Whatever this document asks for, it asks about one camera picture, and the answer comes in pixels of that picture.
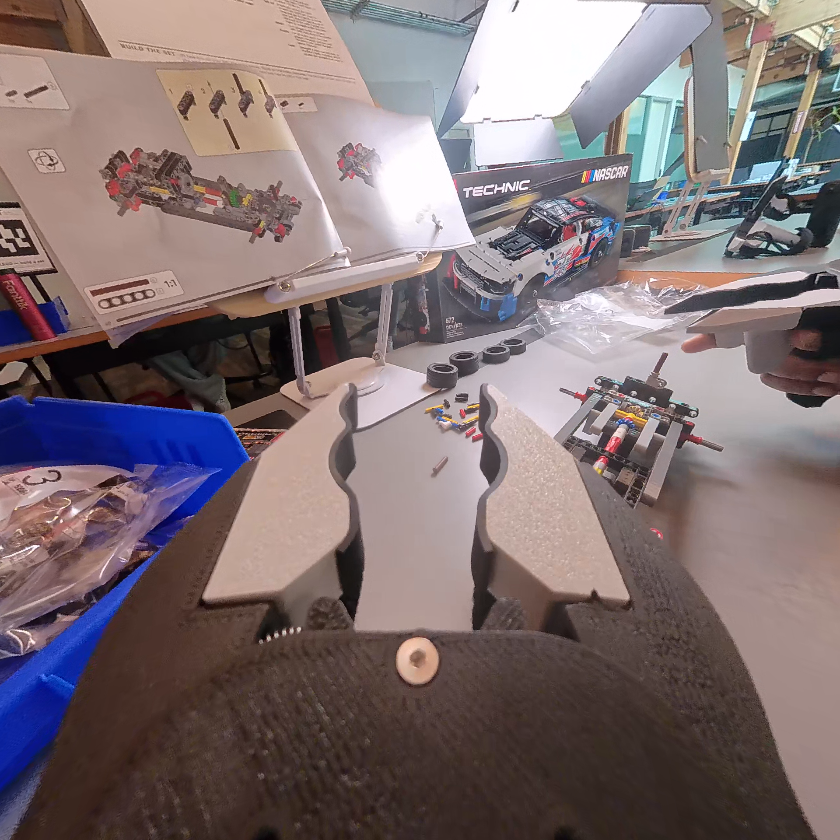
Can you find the black rounded device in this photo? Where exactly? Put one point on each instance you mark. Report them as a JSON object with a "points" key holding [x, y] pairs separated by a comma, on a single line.
{"points": [[825, 220]]}

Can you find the blue plastic bin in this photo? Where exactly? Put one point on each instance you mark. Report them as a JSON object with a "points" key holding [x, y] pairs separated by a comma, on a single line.
{"points": [[131, 433]]}

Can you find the grey side table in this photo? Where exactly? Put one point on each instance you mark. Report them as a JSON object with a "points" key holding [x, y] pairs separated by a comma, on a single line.
{"points": [[689, 259]]}

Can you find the curved plywood stand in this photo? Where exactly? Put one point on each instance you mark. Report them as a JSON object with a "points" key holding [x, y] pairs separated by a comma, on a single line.
{"points": [[688, 131]]}

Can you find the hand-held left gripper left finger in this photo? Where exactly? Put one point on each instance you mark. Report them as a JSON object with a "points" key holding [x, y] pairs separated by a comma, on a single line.
{"points": [[282, 518]]}

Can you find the lego race car box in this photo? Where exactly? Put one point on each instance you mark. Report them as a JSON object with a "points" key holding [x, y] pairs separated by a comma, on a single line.
{"points": [[525, 197]]}

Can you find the black lego beam subassembly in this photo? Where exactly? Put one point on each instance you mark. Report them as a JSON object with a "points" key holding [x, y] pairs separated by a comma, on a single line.
{"points": [[640, 394]]}

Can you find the empty clear plastic bag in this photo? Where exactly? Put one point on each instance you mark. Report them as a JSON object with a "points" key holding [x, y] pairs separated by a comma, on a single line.
{"points": [[604, 321]]}

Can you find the lego car chassis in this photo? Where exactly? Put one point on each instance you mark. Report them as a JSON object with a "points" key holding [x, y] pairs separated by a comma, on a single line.
{"points": [[646, 453]]}

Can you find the clear bag of lego parts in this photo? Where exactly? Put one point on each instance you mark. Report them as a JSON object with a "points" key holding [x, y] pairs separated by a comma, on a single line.
{"points": [[79, 544]]}

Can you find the black battery charger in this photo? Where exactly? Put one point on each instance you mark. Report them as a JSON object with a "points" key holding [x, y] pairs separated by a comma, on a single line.
{"points": [[636, 239]]}

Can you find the white book stand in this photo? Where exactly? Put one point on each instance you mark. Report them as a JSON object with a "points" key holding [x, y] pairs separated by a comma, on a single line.
{"points": [[394, 394]]}

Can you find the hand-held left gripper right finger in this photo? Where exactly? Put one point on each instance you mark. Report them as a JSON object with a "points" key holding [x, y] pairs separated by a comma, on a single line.
{"points": [[551, 525]]}

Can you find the pile of loose lego pins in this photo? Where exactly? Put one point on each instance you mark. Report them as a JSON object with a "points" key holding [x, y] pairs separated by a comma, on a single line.
{"points": [[453, 420]]}

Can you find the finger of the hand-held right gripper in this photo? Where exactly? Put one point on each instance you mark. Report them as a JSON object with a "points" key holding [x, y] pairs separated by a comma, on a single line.
{"points": [[761, 283], [754, 318]]}

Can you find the black white marker card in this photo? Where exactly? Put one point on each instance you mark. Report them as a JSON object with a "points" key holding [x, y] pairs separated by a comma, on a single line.
{"points": [[19, 236]]}

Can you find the red tube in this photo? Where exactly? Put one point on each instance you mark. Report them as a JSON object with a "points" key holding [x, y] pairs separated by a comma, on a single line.
{"points": [[26, 308]]}

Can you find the black and white device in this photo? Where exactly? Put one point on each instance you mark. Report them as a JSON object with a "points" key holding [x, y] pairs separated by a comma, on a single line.
{"points": [[761, 239]]}

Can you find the person's right hand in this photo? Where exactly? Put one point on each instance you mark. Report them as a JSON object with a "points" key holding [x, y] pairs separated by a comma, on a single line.
{"points": [[814, 377]]}

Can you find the studio light panel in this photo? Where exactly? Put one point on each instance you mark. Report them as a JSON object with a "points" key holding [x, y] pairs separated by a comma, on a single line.
{"points": [[544, 59]]}

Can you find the grey green cloth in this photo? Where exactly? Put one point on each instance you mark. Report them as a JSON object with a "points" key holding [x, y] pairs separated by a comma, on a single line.
{"points": [[197, 387]]}

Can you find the white printed paper sheet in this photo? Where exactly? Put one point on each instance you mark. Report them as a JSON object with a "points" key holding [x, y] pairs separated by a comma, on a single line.
{"points": [[262, 39]]}

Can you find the wooden workbench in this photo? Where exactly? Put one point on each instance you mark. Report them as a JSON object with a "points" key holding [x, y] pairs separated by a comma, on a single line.
{"points": [[39, 348]]}

